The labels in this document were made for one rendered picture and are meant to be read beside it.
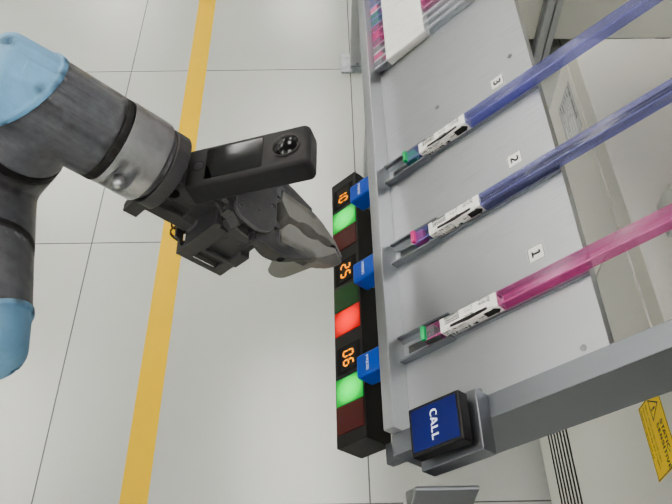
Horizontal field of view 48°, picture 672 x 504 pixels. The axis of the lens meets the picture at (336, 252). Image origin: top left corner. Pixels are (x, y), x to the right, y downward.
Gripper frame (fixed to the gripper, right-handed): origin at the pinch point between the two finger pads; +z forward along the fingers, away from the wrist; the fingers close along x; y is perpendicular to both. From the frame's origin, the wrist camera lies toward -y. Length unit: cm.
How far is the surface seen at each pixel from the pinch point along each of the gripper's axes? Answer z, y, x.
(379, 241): 2.9, -3.3, -1.0
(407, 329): 5.1, -4.2, 8.8
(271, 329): 43, 61, -36
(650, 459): 42.5, -8.5, 12.5
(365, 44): 2.9, -3.2, -33.0
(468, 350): 5.1, -10.5, 13.7
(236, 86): 34, 69, -113
